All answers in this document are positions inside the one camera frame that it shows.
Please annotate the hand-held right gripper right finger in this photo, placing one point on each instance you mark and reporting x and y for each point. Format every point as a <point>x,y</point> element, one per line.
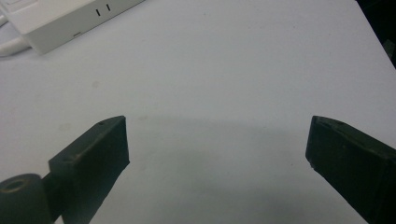
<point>355,165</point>

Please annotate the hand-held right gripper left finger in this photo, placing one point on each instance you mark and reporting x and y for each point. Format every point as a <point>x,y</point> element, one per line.
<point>93,161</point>

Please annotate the white power strip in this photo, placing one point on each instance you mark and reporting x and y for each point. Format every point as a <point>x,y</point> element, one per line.
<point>59,18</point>

